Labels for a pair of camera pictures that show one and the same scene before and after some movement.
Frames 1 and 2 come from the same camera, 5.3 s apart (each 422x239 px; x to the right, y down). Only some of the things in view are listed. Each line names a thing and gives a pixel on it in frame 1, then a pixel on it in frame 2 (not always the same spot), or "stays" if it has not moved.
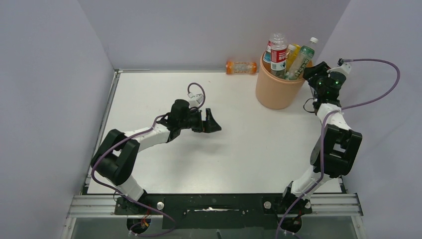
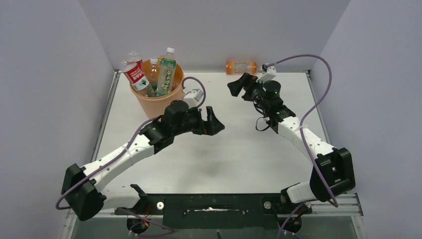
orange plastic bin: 274,92 to 155,107
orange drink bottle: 233,67 stays
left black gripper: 209,126 stays
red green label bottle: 278,56 to 133,67
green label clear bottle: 298,66 to 166,73
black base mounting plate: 214,211 stays
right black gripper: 319,70 to 248,82
